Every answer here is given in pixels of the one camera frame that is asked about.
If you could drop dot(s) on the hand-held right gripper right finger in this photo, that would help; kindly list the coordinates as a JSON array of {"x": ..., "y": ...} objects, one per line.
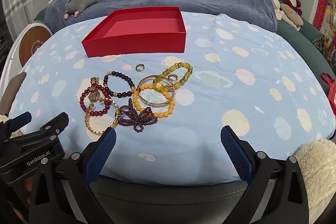
[{"x": 236, "y": 153}]

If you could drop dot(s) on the round white wooden device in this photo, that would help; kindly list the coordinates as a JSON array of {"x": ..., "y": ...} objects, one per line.
[{"x": 31, "y": 43}]

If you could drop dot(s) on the silver hoop earring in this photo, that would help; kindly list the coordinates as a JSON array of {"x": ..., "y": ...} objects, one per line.
[
  {"x": 174, "y": 76},
  {"x": 140, "y": 66}
]

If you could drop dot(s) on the grey brown cloth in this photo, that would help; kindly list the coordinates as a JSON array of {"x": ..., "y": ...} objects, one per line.
[{"x": 14, "y": 92}]

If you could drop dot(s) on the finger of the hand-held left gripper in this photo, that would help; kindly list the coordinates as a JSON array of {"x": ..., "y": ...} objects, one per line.
[
  {"x": 55, "y": 123},
  {"x": 22, "y": 119}
]

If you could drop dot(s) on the grey plush toy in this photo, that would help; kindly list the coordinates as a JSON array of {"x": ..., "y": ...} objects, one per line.
[{"x": 81, "y": 1}]

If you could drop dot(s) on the white fluffy cushion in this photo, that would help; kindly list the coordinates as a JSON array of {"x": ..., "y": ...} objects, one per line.
[{"x": 317, "y": 166}]

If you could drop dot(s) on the red wall banner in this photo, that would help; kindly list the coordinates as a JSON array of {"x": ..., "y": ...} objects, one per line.
[{"x": 321, "y": 3}]

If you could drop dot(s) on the cream plush toy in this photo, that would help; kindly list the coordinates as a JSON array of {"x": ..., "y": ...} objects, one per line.
[{"x": 288, "y": 14}]

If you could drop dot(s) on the rose gold bangle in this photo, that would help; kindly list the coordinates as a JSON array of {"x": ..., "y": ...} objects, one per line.
[{"x": 154, "y": 104}]

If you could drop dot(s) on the colourful decorations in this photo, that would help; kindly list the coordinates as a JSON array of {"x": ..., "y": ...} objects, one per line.
[{"x": 329, "y": 43}]

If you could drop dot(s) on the red cardboard box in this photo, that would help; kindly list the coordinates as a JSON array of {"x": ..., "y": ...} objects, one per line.
[{"x": 136, "y": 43}]

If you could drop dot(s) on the green sofa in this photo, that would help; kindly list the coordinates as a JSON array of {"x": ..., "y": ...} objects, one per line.
[{"x": 296, "y": 40}]

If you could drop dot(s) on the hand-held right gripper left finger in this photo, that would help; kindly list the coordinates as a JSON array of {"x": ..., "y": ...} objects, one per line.
[{"x": 101, "y": 153}]

